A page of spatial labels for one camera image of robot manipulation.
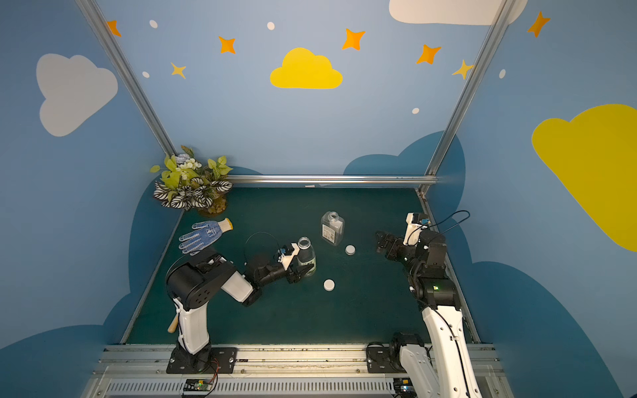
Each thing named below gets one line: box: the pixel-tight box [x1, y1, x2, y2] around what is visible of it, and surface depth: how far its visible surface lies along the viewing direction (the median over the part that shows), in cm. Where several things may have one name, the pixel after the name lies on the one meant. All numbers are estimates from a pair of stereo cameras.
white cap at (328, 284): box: [323, 278, 336, 292], surface depth 92 cm
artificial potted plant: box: [149, 145, 234, 217], surface depth 97 cm
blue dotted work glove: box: [178, 218, 234, 257], surface depth 106 cm
